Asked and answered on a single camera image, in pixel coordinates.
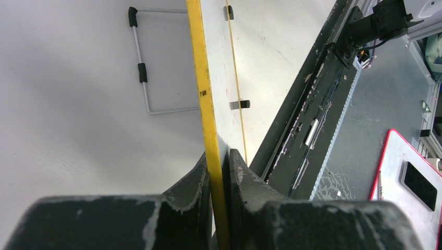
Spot yellow framed whiteboard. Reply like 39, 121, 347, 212
183, 1, 246, 249

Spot red framed whiteboard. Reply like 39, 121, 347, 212
369, 129, 441, 249

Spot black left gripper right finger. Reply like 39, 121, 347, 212
229, 149, 422, 249

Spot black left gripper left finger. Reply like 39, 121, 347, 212
5, 155, 212, 249

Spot aluminium frame rails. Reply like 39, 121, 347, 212
404, 19, 441, 161

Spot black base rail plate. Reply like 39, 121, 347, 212
250, 1, 363, 200

